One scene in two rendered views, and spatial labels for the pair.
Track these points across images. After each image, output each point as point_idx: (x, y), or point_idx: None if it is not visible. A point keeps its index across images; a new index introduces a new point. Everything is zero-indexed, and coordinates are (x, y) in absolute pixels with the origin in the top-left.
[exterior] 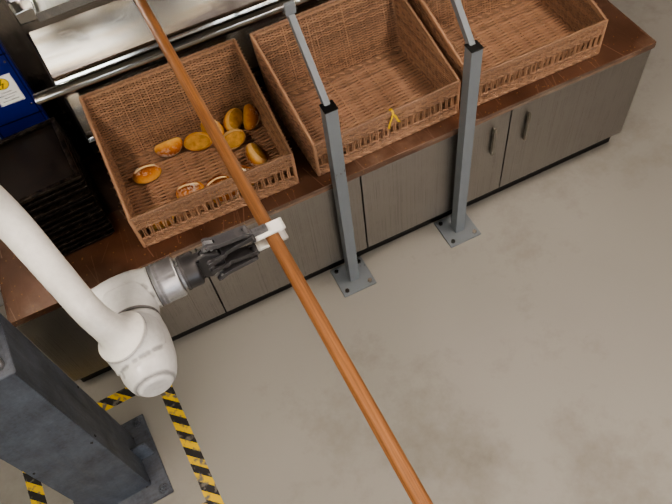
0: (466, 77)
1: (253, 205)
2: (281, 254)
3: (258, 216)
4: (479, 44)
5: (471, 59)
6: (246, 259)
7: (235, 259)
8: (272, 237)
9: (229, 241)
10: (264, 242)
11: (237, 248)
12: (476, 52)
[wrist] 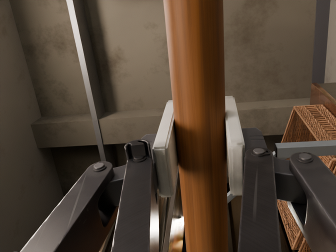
0: (309, 150)
1: (185, 241)
2: (165, 23)
3: (183, 206)
4: (273, 147)
5: (284, 147)
6: (307, 200)
7: (242, 231)
8: (173, 110)
9: (48, 228)
10: (227, 147)
11: (145, 207)
12: (277, 145)
